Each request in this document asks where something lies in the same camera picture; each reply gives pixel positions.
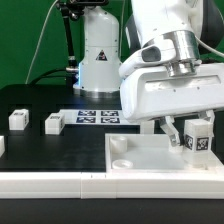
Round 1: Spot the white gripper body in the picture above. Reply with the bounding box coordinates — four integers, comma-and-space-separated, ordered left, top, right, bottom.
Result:
118, 49, 224, 123

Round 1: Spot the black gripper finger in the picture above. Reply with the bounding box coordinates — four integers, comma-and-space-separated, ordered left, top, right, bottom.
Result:
159, 116, 182, 147
198, 110, 215, 124

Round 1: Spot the white square tabletop part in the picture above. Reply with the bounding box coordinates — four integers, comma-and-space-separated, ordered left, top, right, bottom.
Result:
105, 133, 224, 174

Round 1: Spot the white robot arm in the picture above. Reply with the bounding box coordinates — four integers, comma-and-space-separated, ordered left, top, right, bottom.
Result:
119, 0, 224, 146

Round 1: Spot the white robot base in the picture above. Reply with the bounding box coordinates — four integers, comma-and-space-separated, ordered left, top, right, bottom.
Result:
73, 6, 121, 98

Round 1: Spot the white marker tag plate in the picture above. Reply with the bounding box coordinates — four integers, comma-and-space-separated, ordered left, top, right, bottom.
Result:
60, 109, 136, 125

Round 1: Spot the black cable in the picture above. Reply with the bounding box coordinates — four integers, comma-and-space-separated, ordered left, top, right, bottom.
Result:
29, 68, 80, 86

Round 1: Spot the white cable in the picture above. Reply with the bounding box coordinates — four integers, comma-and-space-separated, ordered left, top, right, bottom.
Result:
25, 0, 60, 85

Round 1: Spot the white U-shaped fence wall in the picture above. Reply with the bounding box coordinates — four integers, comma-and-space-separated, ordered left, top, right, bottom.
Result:
0, 135, 224, 200

